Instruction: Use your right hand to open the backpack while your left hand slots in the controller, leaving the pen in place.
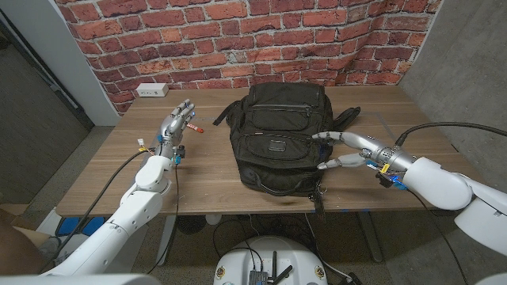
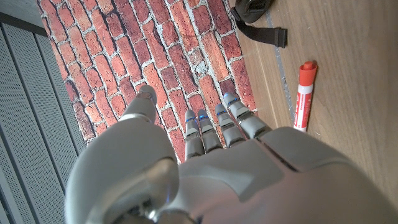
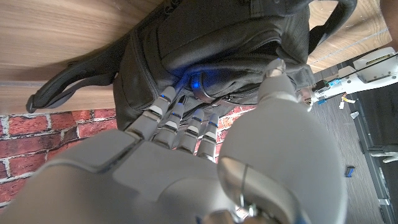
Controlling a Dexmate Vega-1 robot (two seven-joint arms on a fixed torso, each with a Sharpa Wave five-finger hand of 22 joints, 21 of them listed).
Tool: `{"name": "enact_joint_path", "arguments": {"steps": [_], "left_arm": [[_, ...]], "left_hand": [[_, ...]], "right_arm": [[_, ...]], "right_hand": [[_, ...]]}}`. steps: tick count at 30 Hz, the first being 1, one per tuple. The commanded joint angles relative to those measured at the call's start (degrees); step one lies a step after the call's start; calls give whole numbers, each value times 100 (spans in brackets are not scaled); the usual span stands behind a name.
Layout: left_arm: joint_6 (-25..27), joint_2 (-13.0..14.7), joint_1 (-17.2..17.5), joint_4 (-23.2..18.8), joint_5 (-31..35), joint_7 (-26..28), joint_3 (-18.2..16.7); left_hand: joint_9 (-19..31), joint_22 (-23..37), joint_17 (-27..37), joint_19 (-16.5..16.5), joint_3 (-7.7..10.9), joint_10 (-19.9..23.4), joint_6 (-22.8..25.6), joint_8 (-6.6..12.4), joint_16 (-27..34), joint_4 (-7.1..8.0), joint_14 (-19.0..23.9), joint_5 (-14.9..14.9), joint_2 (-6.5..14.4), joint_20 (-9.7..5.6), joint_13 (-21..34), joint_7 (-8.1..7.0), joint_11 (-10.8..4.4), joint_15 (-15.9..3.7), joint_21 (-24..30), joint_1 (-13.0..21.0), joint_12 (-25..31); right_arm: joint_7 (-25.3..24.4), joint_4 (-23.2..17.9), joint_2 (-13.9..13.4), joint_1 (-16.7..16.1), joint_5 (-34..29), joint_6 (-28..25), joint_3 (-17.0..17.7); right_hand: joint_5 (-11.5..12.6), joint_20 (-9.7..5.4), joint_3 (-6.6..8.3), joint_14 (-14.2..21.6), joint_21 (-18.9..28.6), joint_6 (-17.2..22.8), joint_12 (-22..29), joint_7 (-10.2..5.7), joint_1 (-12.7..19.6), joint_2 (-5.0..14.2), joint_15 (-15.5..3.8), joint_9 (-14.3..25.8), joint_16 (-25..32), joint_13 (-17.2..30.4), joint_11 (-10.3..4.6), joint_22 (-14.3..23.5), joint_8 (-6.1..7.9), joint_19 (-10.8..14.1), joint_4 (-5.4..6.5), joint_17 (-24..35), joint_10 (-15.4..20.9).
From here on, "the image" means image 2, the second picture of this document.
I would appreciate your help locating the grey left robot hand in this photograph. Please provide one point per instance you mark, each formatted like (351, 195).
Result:
(233, 180)

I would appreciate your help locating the red marker pen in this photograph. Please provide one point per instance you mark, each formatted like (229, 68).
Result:
(304, 96)

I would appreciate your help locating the brick wall print backdrop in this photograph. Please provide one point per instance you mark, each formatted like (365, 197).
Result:
(155, 68)

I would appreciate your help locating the black backpack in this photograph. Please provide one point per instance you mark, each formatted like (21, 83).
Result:
(258, 21)

